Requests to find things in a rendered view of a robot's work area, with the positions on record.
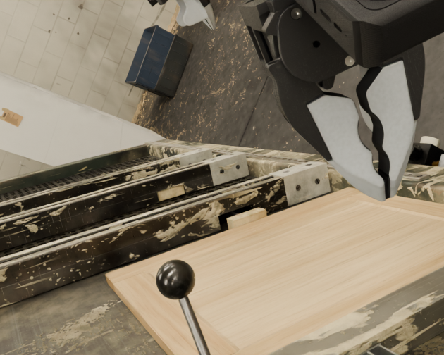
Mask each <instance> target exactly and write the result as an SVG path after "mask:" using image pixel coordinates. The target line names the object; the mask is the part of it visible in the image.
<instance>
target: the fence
mask: <svg viewBox="0 0 444 355"><path fill-rule="evenodd" d="M443 331H444V266H443V267H442V268H439V269H438V270H435V271H433V272H432V273H429V274H428V275H425V276H424V277H422V278H419V279H418V280H415V281H414V282H411V283H409V284H408V285H405V286H404V287H401V288H400V289H397V290H395V291H394V292H391V293H390V294H387V295H385V296H384V297H381V298H380V299H377V300H376V301H373V302H371V303H370V304H367V305H366V306H363V307H361V308H360V309H357V310H356V311H353V312H352V313H349V314H347V315H346V316H343V317H342V318H339V319H337V320H335V321H333V322H332V323H329V324H328V325H325V326H323V327H322V328H319V329H318V330H316V331H314V332H312V333H310V334H308V335H306V336H304V337H302V338H300V339H298V340H296V341H294V342H292V343H290V344H288V345H286V346H284V347H282V348H280V349H278V350H276V351H274V352H272V353H270V354H268V355H359V354H360V353H362V352H364V351H366V350H367V349H370V348H372V347H373V346H375V345H377V344H378V343H381V345H382V346H384V347H386V348H387V349H389V350H391V351H394V352H395V353H396V354H399V355H404V354H406V353H407V352H409V351H411V350H413V349H414V348H416V347H418V346H419V345H421V344H423V343H425V342H427V341H428V340H430V339H431V338H433V337H435V336H436V335H439V334H440V333H442V332H443Z"/></svg>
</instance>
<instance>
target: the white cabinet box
mask: <svg viewBox="0 0 444 355"><path fill-rule="evenodd" d="M162 139H166V138H164V137H162V136H161V135H158V134H156V133H155V132H153V131H151V130H148V129H147V128H144V127H141V126H139V125H136V124H134V123H131V122H128V121H126V120H123V119H121V118H118V117H116V116H113V115H111V114H108V113H105V112H103V111H100V110H98V109H96V108H93V107H91V106H88V105H85V104H82V103H80V102H78V101H75V100H73V99H69V98H68V97H65V96H62V95H60V94H57V93H55V92H52V91H49V90H48V89H45V88H42V87H39V86H37V85H34V84H32V83H29V82H26V81H24V80H21V79H19V78H17V77H13V76H12V75H9V74H6V73H3V72H1V71H0V149H2V150H4V151H8V152H11V153H14V154H17V155H20V156H24V157H26V158H31V159H33V160H36V161H39V162H42V163H45V164H49V165H51V166H59V165H62V164H65V163H70V162H74V161H79V160H82V159H85V158H90V157H93V156H98V155H102V154H107V153H110V152H113V151H118V150H121V149H127V148H130V147H136V146H139V145H143V144H144V143H145V142H155V141H159V140H162Z"/></svg>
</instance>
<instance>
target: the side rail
mask: <svg viewBox="0 0 444 355"><path fill-rule="evenodd" d="M145 156H149V154H148V151H147V145H139V146H136V147H130V148H127V149H121V150H118V151H113V152H110V153H107V154H102V155H98V156H93V157H90V158H85V159H82V160H79V161H74V162H70V163H65V164H62V165H59V166H54V167H50V168H45V169H42V170H37V171H34V172H31V173H26V174H22V175H17V176H14V177H9V178H6V179H3V180H0V194H3V193H7V192H12V191H15V190H18V189H22V188H26V187H31V186H34V185H38V184H42V183H45V182H50V181H52V180H57V179H61V178H66V177H69V176H71V175H77V174H80V173H85V172H87V171H91V170H96V169H99V168H103V167H107V166H112V165H115V164H118V163H122V162H126V161H131V160H134V159H136V158H142V157H145Z"/></svg>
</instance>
